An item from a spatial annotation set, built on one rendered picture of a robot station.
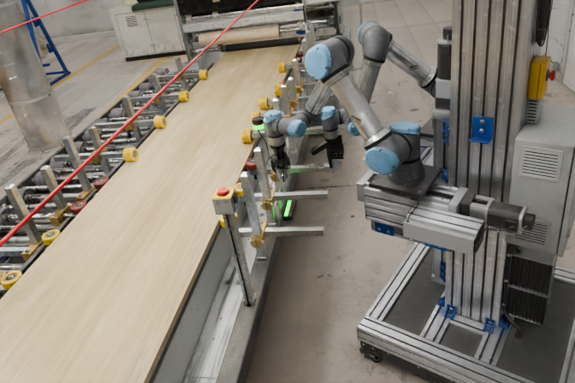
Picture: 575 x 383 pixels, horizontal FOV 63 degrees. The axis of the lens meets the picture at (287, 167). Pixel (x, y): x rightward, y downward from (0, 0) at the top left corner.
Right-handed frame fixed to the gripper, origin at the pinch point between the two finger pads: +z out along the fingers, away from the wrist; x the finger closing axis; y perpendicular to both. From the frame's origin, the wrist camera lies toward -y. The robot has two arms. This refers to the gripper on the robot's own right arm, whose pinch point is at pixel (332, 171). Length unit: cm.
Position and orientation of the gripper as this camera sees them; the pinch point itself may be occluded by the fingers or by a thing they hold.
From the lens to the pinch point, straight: 246.9
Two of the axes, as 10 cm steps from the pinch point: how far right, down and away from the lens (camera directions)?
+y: 9.8, -0.7, -2.1
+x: 1.5, -5.0, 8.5
